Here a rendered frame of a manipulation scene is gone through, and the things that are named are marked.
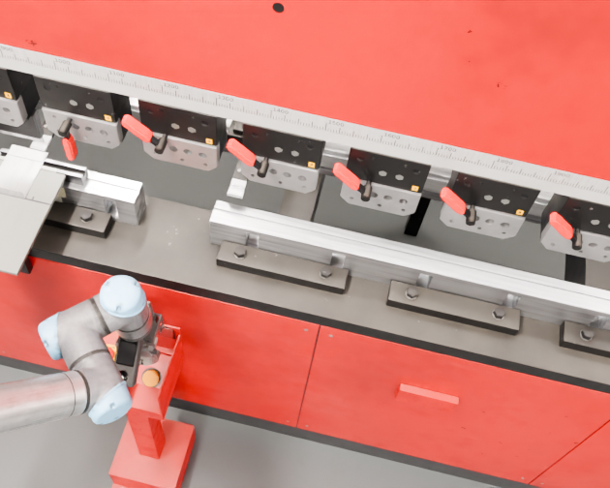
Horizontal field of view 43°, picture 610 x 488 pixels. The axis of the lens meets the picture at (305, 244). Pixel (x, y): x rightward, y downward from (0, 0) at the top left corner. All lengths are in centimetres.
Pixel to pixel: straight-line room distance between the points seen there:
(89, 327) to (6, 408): 23
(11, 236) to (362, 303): 78
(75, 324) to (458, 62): 78
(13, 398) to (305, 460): 140
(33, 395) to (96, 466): 127
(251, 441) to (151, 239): 93
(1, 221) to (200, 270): 44
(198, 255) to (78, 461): 98
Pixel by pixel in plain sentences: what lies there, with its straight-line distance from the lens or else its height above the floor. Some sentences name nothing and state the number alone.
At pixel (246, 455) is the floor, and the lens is 251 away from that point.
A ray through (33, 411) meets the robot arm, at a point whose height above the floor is 123.
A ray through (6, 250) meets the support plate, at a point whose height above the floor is 100.
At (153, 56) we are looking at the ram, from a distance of 136.
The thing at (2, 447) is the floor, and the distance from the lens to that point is 262.
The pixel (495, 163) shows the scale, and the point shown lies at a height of 138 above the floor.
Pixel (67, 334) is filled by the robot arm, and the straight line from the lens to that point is 140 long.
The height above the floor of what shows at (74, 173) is 100.
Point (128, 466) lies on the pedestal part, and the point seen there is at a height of 12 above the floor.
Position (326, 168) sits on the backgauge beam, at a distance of 190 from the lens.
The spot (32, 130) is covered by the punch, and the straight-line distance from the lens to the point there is 172.
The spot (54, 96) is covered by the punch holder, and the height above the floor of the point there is 130.
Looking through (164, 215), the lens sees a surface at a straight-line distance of 186.
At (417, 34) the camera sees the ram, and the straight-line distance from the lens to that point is 119.
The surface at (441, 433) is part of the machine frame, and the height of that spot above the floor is 35.
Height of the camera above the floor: 241
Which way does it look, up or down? 58 degrees down
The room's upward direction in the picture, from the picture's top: 9 degrees clockwise
